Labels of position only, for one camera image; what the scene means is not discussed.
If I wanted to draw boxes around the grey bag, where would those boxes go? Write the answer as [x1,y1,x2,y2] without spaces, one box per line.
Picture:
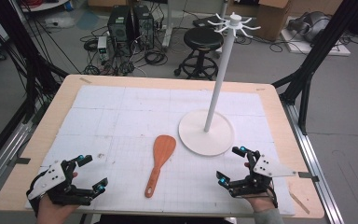
[287,11,333,43]

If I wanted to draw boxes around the left hand-held gripper black cable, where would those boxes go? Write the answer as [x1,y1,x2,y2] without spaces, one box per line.
[26,172,49,217]

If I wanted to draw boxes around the black tape strip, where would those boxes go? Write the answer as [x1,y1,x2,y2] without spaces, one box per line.
[297,171,320,183]
[7,157,32,166]

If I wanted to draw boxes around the white metal stand pole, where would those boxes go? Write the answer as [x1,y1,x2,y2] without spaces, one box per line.
[161,0,173,49]

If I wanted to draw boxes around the white round table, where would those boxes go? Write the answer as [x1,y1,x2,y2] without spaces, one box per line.
[20,0,70,13]

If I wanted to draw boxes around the person's right hand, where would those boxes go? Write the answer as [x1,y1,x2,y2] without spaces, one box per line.
[243,161,278,215]

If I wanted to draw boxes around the white hook stand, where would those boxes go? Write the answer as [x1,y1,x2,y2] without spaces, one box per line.
[178,12,261,157]

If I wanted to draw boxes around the black metal frame post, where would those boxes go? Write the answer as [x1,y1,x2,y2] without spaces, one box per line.
[271,0,358,135]
[0,0,70,125]

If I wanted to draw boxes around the black floor cables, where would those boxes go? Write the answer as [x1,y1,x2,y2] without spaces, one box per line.
[79,26,170,77]

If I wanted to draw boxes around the small grey power supply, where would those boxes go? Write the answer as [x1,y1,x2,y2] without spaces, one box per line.
[97,35,110,62]

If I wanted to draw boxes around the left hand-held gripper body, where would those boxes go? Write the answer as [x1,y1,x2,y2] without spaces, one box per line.
[26,159,94,207]

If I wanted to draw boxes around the black flat case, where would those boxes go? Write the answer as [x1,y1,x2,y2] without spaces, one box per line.
[193,15,231,29]

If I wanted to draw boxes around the black round stool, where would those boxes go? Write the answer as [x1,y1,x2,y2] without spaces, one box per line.
[173,27,225,81]

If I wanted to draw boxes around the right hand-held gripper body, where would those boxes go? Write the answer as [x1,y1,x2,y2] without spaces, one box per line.
[227,153,297,199]

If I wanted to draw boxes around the hand-held gripper black cable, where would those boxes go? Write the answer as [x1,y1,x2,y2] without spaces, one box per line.
[268,185,280,209]
[26,172,49,217]

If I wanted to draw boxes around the aluminium rail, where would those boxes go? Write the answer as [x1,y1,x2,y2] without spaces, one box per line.
[0,120,34,203]
[282,102,345,224]

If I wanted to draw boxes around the person's left hand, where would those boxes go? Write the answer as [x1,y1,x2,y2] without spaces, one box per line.
[36,172,81,224]

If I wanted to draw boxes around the white grid mat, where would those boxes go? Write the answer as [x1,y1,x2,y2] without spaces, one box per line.
[24,84,296,217]

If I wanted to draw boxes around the wooden spatula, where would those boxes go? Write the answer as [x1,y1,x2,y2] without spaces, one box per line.
[145,134,177,199]

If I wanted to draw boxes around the black computer tower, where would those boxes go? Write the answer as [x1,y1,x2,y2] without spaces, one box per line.
[132,4,155,50]
[106,5,132,43]

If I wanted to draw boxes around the cardboard box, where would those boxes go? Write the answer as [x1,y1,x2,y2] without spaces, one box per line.
[255,0,293,42]

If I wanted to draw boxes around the right hand-held gripper black cable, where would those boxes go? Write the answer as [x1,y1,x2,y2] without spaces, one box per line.
[268,185,280,209]

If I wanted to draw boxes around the white flat board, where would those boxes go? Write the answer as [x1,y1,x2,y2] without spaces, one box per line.
[280,17,352,57]

